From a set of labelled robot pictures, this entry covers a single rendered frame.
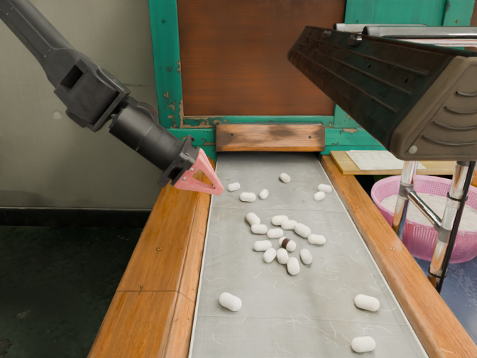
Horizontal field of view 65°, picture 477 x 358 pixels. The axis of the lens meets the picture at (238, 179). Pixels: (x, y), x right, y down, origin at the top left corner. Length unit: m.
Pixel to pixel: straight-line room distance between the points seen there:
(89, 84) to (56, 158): 1.67
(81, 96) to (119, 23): 1.38
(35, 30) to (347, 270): 0.63
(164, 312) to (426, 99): 0.41
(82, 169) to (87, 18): 0.78
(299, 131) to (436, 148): 0.77
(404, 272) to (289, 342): 0.22
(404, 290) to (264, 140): 0.56
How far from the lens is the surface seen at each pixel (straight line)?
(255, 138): 1.02
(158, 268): 0.62
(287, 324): 0.56
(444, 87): 0.28
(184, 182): 0.61
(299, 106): 1.07
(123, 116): 0.59
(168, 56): 1.04
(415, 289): 0.63
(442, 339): 0.56
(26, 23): 0.71
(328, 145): 1.11
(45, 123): 2.21
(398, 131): 0.28
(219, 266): 0.66
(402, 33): 0.50
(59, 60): 0.64
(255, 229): 0.73
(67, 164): 2.24
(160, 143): 0.59
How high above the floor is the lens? 1.13
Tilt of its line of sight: 24 degrees down
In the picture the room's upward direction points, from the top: straight up
